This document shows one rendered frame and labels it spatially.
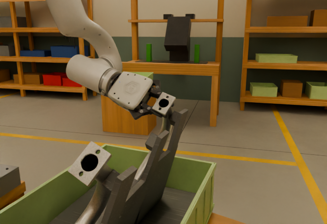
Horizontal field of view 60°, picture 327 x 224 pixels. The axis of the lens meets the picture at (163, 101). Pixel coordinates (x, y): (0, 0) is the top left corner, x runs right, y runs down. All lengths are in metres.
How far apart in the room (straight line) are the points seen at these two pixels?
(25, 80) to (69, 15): 5.92
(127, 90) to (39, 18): 6.28
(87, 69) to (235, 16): 4.91
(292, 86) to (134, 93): 4.61
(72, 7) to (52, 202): 0.55
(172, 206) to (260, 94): 4.38
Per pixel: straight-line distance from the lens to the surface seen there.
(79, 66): 0.85
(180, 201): 0.94
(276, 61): 5.12
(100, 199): 0.55
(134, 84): 0.77
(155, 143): 0.61
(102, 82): 0.80
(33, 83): 6.62
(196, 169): 0.95
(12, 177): 1.10
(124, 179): 0.46
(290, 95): 5.28
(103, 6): 6.21
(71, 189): 0.96
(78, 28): 0.83
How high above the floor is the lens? 1.37
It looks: 14 degrees down
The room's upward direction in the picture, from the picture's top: straight up
